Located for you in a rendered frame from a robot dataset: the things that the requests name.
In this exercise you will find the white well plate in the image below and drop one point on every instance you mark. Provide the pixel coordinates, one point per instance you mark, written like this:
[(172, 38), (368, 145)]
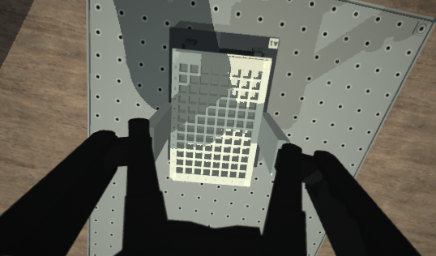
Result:
[(216, 143)]

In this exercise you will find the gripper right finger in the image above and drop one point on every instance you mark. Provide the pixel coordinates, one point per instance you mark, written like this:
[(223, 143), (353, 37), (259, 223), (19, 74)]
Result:
[(355, 225)]

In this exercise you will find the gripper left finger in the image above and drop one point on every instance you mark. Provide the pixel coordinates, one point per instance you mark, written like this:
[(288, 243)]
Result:
[(48, 218)]

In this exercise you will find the dark grey rectangular frame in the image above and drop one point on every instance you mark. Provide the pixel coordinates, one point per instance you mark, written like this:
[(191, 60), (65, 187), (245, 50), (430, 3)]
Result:
[(223, 42)]

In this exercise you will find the grey perforated base plate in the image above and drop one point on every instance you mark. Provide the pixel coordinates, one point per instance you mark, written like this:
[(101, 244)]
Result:
[(339, 68)]

